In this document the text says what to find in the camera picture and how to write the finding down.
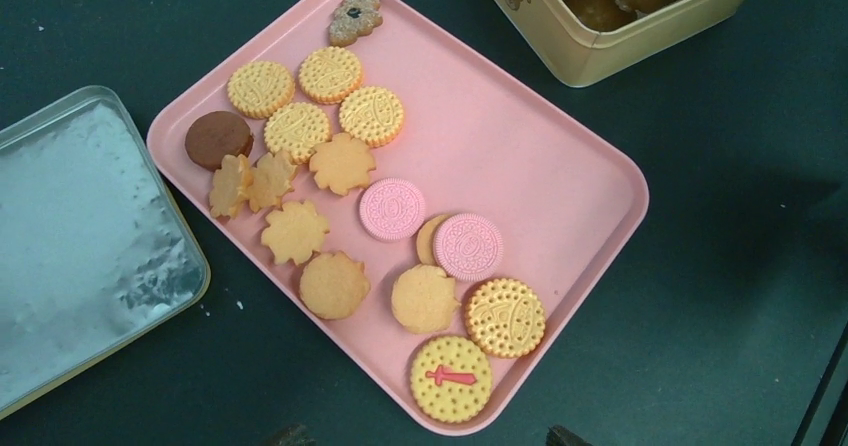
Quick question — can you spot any gold cookie tin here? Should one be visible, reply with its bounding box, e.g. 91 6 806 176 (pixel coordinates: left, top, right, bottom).
494 0 744 88

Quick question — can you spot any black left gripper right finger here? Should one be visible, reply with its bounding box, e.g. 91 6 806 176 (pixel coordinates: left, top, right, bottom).
545 425 592 446

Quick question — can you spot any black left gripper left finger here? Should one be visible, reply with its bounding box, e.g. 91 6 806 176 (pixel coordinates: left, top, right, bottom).
262 424 317 446

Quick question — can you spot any yellow biscuit red cross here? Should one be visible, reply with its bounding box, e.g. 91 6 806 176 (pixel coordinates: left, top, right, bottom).
409 335 493 424

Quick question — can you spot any round swirl tan cookie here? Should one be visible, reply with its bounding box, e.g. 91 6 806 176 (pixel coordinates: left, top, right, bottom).
299 252 371 320

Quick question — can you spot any dark chocolate round cookie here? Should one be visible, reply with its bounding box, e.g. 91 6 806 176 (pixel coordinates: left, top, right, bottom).
184 111 254 171

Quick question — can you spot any silver metal tin lid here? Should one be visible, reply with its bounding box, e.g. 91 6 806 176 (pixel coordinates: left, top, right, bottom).
1 85 211 416

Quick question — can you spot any pink plastic tray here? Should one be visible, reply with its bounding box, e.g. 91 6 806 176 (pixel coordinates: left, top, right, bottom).
147 0 649 436

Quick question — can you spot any flower-shaped tan cookie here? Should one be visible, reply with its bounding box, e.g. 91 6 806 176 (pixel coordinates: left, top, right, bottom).
309 133 376 196
247 151 298 213
208 154 253 218
260 200 330 265

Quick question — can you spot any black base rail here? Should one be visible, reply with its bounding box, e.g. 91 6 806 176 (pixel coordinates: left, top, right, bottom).
791 327 847 446

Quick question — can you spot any pink sandwich cookie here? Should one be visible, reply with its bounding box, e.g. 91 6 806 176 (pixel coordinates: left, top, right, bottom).
358 178 426 242
433 213 504 282

